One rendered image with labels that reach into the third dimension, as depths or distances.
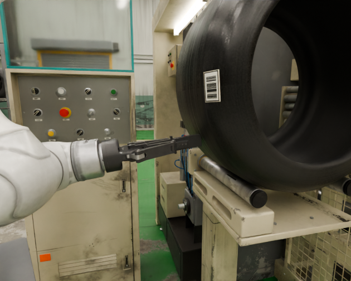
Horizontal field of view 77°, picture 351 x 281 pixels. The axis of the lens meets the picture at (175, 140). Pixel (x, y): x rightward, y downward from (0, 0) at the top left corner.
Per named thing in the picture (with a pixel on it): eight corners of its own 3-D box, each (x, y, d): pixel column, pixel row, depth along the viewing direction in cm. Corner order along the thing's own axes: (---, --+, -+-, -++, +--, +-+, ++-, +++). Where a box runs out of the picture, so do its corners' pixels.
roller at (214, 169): (202, 169, 86) (196, 160, 84) (211, 162, 86) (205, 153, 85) (257, 212, 52) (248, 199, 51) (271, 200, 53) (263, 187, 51)
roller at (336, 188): (265, 164, 92) (261, 155, 91) (273, 158, 93) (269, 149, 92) (349, 199, 59) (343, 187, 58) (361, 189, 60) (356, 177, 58)
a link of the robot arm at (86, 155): (76, 138, 53) (102, 134, 54) (83, 174, 55) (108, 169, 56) (68, 145, 44) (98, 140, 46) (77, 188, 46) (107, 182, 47)
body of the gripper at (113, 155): (98, 144, 46) (142, 137, 48) (101, 137, 54) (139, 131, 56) (105, 178, 48) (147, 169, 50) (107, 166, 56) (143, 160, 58)
